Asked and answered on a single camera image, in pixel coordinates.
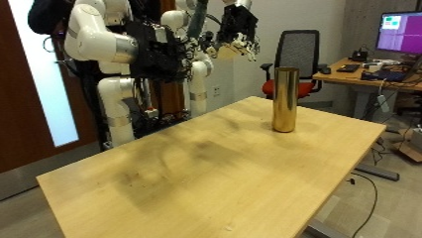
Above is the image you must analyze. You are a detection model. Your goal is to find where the tall gold cylinder vase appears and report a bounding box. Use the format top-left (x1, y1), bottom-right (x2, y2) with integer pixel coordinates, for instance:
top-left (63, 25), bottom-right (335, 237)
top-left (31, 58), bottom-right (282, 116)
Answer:
top-left (270, 66), bottom-right (302, 134)

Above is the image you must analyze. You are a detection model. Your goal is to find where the black mesh office chair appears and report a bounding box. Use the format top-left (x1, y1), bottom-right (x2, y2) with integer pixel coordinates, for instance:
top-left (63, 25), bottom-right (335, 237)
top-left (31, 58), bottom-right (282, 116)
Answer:
top-left (258, 29), bottom-right (330, 100)

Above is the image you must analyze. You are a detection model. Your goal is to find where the black desk phone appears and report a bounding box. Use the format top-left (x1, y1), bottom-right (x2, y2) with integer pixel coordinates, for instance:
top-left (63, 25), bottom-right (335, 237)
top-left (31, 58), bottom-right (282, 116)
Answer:
top-left (351, 49), bottom-right (370, 63)

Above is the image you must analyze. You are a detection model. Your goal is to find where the wooden office desk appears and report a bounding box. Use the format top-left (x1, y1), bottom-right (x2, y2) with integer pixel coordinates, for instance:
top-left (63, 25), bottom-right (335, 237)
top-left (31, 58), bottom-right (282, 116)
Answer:
top-left (312, 57), bottom-right (422, 121)

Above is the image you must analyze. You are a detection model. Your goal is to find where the grey table foot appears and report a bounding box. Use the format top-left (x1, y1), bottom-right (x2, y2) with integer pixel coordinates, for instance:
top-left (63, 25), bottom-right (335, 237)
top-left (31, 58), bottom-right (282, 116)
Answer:
top-left (353, 163), bottom-right (401, 182)

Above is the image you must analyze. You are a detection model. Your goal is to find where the cardboard box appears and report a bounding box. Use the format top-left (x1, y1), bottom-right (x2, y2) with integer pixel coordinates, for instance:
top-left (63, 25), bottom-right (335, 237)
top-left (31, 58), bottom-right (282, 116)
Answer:
top-left (391, 139), bottom-right (422, 164)

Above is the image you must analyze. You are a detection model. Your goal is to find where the reddish brown wooden door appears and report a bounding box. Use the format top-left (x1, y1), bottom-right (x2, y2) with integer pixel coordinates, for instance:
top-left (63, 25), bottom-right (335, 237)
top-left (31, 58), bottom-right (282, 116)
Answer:
top-left (0, 0), bottom-right (101, 174)

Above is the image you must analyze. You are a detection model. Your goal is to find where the dark laptop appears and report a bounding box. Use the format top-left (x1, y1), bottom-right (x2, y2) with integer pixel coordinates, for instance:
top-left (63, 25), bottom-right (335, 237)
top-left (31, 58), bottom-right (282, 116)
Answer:
top-left (358, 68), bottom-right (409, 83)

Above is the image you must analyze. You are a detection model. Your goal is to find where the frosted glass door panel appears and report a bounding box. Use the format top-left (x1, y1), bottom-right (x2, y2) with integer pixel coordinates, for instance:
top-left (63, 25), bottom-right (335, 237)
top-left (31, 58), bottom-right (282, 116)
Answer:
top-left (7, 0), bottom-right (80, 149)

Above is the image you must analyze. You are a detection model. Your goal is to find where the black floor cable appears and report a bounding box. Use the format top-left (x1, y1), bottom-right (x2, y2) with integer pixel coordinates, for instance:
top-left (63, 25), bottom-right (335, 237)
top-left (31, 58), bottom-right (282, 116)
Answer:
top-left (346, 172), bottom-right (379, 238)

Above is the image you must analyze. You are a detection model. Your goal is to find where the black keyboard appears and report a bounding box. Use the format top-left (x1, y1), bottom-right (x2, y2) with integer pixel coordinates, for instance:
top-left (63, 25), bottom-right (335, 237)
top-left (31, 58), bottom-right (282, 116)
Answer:
top-left (335, 63), bottom-right (362, 74)

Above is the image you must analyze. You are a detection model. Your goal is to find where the white power adapter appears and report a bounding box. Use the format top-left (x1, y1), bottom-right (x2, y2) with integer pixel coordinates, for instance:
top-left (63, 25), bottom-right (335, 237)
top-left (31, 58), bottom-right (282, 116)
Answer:
top-left (375, 94), bottom-right (391, 114)

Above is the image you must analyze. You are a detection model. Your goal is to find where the computer monitor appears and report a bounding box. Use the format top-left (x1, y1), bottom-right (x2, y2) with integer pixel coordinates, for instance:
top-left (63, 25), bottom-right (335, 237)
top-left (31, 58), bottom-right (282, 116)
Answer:
top-left (374, 11), bottom-right (422, 57)

